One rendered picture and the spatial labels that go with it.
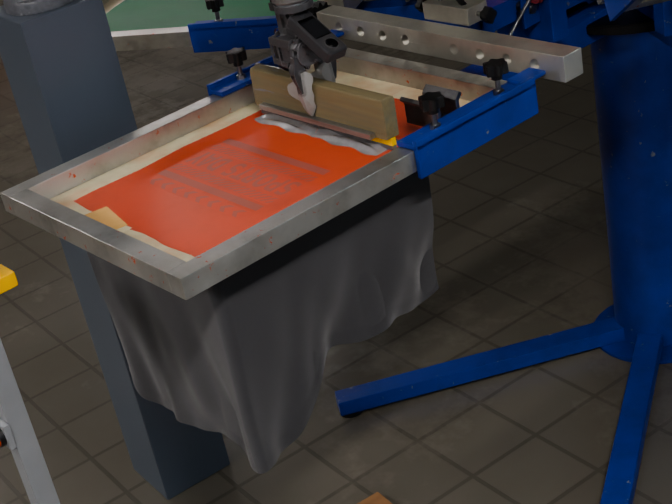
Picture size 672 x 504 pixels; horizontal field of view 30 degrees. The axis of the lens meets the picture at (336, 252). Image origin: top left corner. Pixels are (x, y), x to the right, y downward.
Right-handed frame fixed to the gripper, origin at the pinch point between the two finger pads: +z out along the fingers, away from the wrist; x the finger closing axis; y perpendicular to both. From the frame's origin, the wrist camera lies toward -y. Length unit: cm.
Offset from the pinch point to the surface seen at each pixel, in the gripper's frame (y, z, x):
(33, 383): 132, 98, 24
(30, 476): 12, 44, 72
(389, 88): 4.0, 4.9, -19.9
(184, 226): -7.4, 5.0, 38.4
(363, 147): -13.1, 4.8, 2.7
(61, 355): 138, 98, 11
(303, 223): -28.4, 3.6, 29.3
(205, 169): 8.3, 4.7, 22.6
